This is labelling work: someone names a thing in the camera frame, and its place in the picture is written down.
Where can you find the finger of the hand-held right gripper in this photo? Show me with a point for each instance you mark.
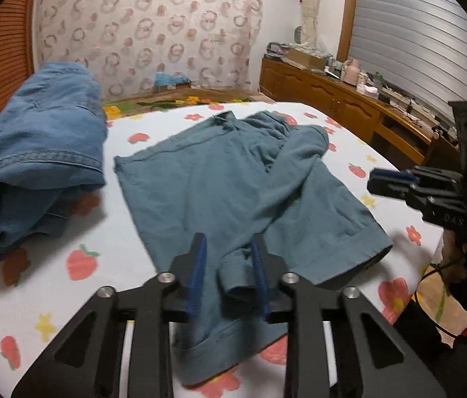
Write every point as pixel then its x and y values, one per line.
pixel 387 188
pixel 395 174

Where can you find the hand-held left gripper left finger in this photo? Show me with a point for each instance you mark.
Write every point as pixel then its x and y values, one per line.
pixel 198 282

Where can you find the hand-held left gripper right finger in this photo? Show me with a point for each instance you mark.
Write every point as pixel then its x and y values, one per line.
pixel 259 275

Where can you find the person's right hand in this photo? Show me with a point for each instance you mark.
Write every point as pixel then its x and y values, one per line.
pixel 455 257

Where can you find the wooden dresser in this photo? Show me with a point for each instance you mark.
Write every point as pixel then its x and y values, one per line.
pixel 341 99

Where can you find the pink container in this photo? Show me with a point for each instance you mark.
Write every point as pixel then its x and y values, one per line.
pixel 350 71

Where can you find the white strawberry print bedsheet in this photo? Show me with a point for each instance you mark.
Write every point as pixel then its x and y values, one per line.
pixel 92 215

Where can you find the grey window shutter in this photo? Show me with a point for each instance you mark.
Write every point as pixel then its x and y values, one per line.
pixel 411 29

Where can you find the cardboard box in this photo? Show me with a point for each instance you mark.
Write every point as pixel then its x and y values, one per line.
pixel 306 58

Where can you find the green floral blanket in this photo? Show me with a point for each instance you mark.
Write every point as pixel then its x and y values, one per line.
pixel 154 103

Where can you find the white lace curtain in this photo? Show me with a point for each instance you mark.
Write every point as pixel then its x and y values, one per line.
pixel 310 4

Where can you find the light blue cloth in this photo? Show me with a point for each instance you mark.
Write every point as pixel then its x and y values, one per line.
pixel 171 81

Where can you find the blue denim jeans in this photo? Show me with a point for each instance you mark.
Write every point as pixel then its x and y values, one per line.
pixel 38 132

